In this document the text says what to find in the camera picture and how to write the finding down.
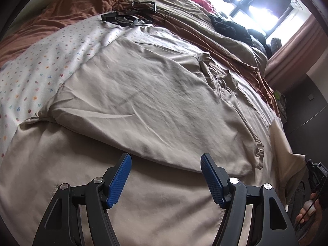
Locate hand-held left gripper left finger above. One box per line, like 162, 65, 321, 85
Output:
32, 153, 132, 246

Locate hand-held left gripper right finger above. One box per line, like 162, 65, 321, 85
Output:
200, 153, 299, 246

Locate large beige ruffled cloth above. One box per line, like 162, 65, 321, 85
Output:
0, 34, 305, 246

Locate black clothes pile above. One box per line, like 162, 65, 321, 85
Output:
207, 13, 267, 55

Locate red clothes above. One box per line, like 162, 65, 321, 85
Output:
190, 0, 215, 13

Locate person's right hand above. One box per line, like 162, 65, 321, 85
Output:
295, 193, 323, 232

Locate white power strip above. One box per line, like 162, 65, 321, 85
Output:
274, 90, 288, 119

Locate pink curtain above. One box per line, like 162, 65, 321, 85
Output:
264, 13, 328, 93

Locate white floral bedsheet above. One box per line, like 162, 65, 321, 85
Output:
0, 13, 144, 159

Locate grey cushion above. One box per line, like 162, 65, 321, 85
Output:
266, 38, 282, 57

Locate beige brown-lined duvet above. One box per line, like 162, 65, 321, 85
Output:
120, 0, 280, 116

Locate black device box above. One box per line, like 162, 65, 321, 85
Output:
101, 13, 119, 22

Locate brown blanket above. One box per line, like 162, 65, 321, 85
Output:
0, 0, 129, 67

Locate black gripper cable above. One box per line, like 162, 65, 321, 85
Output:
294, 192, 321, 234

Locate black cable tangle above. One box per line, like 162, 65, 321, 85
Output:
113, 1, 173, 28

